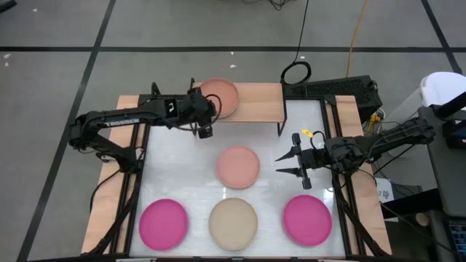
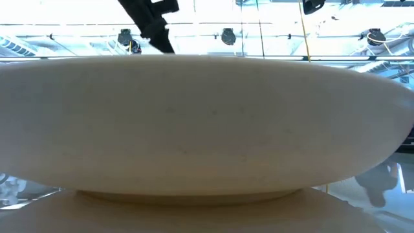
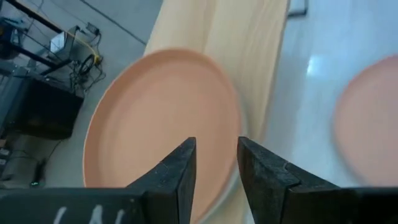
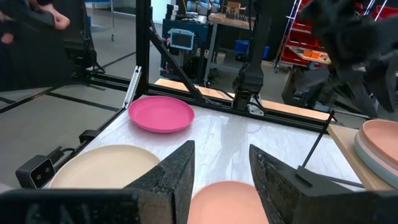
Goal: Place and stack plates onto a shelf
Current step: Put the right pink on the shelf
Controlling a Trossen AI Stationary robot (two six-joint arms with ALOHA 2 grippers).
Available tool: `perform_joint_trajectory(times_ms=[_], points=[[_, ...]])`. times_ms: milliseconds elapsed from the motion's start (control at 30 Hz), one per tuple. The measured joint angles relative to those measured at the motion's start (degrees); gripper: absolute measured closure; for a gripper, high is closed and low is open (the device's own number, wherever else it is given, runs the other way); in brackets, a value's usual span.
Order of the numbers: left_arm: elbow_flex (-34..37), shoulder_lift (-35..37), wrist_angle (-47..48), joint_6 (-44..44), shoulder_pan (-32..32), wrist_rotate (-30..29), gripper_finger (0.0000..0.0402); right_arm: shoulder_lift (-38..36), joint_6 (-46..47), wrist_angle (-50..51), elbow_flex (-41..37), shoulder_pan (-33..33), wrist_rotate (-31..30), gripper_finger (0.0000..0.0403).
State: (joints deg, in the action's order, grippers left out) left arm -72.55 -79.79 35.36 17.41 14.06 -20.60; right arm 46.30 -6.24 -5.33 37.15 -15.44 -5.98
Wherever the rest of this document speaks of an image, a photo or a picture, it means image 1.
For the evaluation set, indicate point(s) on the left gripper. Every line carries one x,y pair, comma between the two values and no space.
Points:
200,109

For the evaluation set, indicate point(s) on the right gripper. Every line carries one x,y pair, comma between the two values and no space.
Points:
315,158

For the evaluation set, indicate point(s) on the salmon plate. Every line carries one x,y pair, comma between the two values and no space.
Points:
225,96

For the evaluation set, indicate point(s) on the magenta plate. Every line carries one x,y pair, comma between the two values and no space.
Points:
164,224
307,220

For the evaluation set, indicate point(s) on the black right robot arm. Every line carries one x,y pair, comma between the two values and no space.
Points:
393,140

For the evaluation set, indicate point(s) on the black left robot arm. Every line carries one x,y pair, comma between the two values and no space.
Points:
120,122

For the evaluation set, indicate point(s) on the wooden shelf black legs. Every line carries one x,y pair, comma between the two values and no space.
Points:
262,102

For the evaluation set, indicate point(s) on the yellow tag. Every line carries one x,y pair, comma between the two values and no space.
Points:
307,133

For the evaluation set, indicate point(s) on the pink plate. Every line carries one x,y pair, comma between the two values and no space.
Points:
238,167

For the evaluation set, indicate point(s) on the white table mat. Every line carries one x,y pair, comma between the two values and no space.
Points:
182,174

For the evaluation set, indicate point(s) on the beige plate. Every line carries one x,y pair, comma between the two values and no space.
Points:
233,224

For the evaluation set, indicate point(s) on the black perforated computer case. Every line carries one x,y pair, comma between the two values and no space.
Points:
338,87

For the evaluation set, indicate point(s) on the yellow power plug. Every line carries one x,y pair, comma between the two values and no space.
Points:
373,122

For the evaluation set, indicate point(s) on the white paper label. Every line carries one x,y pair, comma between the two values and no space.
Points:
386,191

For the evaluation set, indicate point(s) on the grey desk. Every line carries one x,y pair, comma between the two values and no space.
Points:
448,174

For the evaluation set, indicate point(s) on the black monitor stand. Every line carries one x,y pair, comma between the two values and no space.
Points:
453,129

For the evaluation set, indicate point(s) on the white trash bin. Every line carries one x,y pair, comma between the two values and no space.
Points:
440,87

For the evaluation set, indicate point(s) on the black keyboard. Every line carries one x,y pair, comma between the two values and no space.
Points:
459,236

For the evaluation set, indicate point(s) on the black flat object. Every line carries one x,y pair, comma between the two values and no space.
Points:
5,4

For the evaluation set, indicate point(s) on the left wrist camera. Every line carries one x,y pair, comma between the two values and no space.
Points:
205,132

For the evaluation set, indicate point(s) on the black aluminium rig frame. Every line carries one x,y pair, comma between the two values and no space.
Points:
309,97

